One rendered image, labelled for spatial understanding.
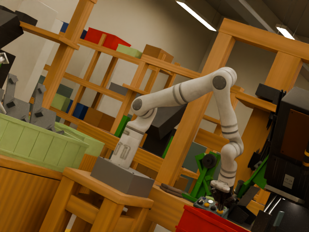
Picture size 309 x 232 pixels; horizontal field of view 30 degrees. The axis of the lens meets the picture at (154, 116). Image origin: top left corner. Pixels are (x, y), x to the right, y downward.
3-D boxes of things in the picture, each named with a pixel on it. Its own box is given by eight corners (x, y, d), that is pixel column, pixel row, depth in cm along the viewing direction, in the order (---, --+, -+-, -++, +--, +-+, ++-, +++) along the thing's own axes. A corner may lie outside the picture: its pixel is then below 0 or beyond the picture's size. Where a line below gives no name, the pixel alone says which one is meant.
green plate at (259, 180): (256, 197, 281) (282, 163, 279) (243, 186, 285) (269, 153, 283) (261, 198, 291) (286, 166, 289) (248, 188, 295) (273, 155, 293)
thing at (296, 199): (296, 205, 256) (298, 198, 256) (263, 190, 263) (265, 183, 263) (308, 208, 291) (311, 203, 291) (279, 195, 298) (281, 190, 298)
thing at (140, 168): (156, 192, 1160) (164, 172, 1161) (125, 177, 1203) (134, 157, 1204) (182, 199, 1261) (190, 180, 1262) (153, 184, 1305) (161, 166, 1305)
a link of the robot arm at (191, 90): (233, 62, 242) (182, 80, 255) (226, 67, 234) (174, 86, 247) (241, 82, 243) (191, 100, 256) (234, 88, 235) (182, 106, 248)
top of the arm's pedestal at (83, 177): (117, 204, 241) (121, 195, 241) (61, 174, 256) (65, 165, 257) (151, 209, 269) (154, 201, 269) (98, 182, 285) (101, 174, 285)
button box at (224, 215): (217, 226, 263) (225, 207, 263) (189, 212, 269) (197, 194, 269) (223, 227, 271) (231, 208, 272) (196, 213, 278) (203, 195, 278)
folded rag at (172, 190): (174, 194, 291) (177, 188, 291) (182, 198, 283) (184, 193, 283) (158, 187, 286) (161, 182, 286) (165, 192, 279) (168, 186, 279)
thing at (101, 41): (100, 195, 812) (164, 48, 816) (-5, 136, 954) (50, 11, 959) (122, 200, 856) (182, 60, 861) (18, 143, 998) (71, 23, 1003)
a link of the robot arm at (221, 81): (236, 133, 240) (242, 126, 247) (228, 71, 232) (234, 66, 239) (215, 133, 244) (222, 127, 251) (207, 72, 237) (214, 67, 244)
